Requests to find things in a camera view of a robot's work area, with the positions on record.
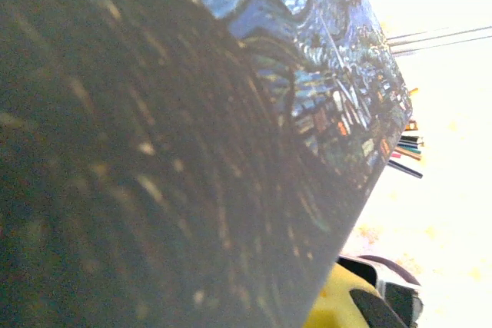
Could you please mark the aluminium upright frame post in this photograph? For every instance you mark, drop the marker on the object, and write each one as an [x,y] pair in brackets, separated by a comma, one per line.
[442,38]

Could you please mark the starry night tin box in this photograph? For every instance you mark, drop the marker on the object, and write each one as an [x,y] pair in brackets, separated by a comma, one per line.
[192,151]

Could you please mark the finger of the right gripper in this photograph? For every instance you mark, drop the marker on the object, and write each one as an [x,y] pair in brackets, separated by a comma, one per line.
[338,305]

